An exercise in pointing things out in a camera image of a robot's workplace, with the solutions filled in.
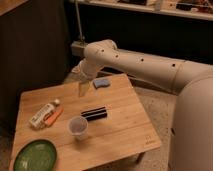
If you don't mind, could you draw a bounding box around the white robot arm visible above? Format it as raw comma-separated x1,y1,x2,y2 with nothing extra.
79,40,213,171

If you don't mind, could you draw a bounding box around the grey metal beam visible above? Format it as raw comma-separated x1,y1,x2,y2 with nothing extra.
71,41,87,57

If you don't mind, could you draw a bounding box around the metal pole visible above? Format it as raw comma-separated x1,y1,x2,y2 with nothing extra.
74,0,84,42

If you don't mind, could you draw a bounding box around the cluttered shelf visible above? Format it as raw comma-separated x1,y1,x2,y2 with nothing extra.
69,0,213,21

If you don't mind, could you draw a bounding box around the clear plastic cup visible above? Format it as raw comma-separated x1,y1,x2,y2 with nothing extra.
68,116,88,140

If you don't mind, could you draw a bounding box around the black rectangular case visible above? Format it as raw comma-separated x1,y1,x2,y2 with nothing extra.
81,107,107,121

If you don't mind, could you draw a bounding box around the wooden table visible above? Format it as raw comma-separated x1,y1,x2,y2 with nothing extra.
12,74,161,171

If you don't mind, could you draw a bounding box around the white toothpaste tube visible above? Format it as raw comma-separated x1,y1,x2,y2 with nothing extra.
29,99,60,129

